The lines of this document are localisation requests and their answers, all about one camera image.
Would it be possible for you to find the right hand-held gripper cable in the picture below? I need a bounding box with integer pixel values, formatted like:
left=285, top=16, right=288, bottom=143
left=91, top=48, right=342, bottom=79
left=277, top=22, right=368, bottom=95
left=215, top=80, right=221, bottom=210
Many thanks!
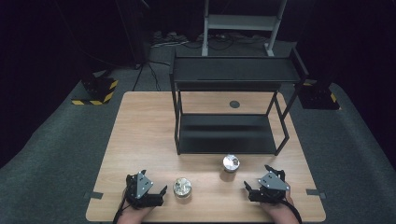
left=279, top=200, right=304, bottom=224

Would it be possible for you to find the power strip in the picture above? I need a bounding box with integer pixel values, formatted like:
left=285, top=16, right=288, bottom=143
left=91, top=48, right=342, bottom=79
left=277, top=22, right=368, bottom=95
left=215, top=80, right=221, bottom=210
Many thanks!
left=151, top=30, right=190, bottom=49

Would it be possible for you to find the yellow-black striped stand base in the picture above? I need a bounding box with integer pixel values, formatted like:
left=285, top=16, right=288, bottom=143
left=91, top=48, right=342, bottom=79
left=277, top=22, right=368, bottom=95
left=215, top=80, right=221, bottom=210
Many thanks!
left=296, top=78, right=341, bottom=111
left=71, top=72, right=120, bottom=106

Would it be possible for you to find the black floor cable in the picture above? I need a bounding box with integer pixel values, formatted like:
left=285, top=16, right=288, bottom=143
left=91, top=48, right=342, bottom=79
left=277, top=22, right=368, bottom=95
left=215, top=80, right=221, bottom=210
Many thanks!
left=132, top=60, right=172, bottom=92

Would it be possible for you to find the gold-lidded glass jar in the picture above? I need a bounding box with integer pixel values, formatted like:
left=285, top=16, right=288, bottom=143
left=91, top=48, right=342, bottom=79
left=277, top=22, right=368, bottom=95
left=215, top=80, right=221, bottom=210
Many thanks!
left=173, top=176, right=193, bottom=198

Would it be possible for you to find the person's right hand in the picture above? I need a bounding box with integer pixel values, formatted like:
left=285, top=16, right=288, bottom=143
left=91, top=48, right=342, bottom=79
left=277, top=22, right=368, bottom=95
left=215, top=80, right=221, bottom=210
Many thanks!
left=261, top=190, right=296, bottom=217

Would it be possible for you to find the hand-held gripper cable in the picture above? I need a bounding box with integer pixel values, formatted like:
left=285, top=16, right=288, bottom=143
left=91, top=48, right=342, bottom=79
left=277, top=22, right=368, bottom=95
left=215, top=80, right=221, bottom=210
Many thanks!
left=112, top=190, right=129, bottom=224
left=279, top=200, right=304, bottom=224

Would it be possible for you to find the grey tape strip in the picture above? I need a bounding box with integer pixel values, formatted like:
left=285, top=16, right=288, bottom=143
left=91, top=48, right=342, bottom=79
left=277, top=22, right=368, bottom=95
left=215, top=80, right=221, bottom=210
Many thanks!
left=83, top=190, right=105, bottom=201
left=305, top=188, right=327, bottom=200

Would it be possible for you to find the person's left hand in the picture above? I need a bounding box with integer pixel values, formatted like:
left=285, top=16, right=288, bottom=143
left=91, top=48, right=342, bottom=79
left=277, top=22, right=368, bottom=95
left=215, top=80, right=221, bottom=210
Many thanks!
left=120, top=203, right=156, bottom=219

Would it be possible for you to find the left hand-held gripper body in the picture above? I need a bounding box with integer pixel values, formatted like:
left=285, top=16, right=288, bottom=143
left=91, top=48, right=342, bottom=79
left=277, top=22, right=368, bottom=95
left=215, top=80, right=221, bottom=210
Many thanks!
left=125, top=171, right=165, bottom=210

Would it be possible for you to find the grey metal stand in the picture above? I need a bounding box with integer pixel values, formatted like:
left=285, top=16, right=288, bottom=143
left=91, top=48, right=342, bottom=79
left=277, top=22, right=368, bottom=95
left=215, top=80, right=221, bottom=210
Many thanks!
left=201, top=0, right=288, bottom=58

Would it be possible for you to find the black metal two-tier rack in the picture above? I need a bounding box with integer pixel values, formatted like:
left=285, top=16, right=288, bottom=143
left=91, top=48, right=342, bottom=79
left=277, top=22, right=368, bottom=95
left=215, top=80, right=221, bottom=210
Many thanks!
left=169, top=48, right=310, bottom=156

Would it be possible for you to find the silver-lidded glass jar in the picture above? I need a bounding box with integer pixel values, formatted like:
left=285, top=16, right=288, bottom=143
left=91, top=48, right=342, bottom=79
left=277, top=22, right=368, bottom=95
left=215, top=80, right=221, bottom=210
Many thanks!
left=221, top=154, right=241, bottom=174

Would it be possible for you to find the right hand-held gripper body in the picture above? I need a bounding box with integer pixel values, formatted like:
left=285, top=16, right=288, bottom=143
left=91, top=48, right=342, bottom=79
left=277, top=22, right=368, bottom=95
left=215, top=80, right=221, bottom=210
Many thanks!
left=248, top=171, right=290, bottom=205

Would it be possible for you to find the left hand-held gripper cable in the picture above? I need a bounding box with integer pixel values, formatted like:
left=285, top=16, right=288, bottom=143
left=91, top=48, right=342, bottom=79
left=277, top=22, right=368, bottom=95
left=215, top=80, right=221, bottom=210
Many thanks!
left=112, top=190, right=129, bottom=224

